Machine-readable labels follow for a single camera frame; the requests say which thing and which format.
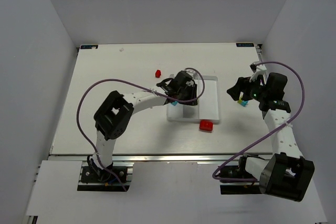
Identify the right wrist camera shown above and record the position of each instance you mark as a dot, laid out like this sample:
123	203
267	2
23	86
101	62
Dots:
258	69

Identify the right side rail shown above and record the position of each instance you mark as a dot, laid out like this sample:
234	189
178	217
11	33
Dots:
261	59

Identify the white divided tray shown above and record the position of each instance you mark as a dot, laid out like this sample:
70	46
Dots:
207	109

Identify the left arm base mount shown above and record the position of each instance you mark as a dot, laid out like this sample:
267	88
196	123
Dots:
89	180

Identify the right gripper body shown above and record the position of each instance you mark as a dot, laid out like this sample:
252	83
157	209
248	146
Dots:
243	87

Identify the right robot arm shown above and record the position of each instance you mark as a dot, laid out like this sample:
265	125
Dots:
287	174

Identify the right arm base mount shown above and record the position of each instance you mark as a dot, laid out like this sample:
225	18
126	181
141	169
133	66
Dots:
243	178

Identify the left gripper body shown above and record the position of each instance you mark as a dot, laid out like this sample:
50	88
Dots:
191	94

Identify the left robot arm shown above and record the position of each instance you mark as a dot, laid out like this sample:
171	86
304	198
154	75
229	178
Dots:
113	116

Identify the right blue corner label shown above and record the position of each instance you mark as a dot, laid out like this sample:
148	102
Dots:
244	44

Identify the aluminium front rail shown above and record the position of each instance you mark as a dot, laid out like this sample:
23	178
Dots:
148	158

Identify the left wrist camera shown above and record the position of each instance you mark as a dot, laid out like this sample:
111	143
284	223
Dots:
190	82

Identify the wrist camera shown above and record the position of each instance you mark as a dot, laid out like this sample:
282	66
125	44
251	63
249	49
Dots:
258	69
190	82

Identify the small red lego brick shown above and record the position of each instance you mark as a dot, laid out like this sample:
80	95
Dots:
158	73

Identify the left blue corner label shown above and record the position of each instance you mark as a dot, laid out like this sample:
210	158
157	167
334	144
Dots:
84	47

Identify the blue corner label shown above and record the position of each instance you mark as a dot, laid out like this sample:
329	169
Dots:
84	47
244	44

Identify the small blue lego brick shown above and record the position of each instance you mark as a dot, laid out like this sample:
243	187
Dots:
244	102

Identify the large red lego brick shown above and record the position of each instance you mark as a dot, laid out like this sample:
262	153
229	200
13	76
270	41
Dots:
206	125

